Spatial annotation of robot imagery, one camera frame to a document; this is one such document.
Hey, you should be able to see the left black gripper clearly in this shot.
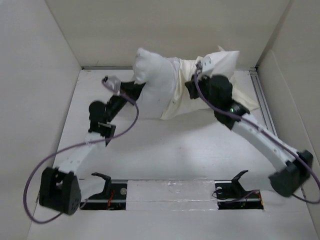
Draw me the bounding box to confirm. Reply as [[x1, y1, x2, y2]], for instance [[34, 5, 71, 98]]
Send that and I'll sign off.
[[106, 79, 145, 123]]

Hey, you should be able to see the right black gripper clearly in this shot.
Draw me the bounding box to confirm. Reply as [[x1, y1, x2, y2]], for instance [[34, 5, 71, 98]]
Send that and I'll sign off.
[[183, 71, 218, 110]]

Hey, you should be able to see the white pillow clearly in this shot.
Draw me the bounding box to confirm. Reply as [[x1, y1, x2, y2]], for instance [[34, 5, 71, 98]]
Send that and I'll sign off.
[[132, 48, 181, 119]]

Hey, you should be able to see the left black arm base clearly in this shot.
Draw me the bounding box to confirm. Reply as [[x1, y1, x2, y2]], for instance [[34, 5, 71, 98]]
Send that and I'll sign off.
[[79, 172, 128, 211]]

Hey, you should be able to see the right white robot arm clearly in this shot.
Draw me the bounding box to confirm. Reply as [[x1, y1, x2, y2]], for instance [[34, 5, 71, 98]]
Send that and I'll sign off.
[[184, 75, 313, 198]]

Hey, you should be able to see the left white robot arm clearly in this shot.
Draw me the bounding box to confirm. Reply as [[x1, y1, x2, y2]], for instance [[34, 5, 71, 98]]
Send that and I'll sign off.
[[39, 78, 144, 216]]

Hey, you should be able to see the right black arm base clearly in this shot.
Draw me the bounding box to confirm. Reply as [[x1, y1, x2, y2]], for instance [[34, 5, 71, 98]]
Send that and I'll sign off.
[[211, 170, 264, 210]]

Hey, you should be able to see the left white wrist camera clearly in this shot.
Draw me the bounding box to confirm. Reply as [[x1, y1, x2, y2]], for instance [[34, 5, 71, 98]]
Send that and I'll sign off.
[[101, 75, 121, 95]]

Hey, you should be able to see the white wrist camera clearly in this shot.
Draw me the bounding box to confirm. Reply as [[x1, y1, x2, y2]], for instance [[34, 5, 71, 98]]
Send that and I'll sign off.
[[101, 75, 121, 95], [196, 57, 215, 75]]

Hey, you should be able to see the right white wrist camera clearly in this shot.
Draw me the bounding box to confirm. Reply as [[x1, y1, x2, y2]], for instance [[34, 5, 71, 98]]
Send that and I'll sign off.
[[196, 57, 215, 75]]

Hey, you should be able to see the aluminium rail right side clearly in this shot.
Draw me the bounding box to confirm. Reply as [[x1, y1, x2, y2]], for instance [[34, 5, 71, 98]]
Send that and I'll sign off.
[[249, 70, 277, 136]]

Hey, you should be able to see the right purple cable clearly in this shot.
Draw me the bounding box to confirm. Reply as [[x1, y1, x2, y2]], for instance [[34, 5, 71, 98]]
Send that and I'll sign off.
[[193, 63, 320, 204]]

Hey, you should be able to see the purple cable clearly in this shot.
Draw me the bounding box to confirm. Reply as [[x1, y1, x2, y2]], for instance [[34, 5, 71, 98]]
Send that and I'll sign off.
[[193, 63, 320, 204], [22, 79, 140, 224]]

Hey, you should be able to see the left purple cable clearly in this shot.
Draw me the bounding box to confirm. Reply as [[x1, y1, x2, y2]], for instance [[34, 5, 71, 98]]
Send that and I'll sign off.
[[22, 79, 140, 224]]

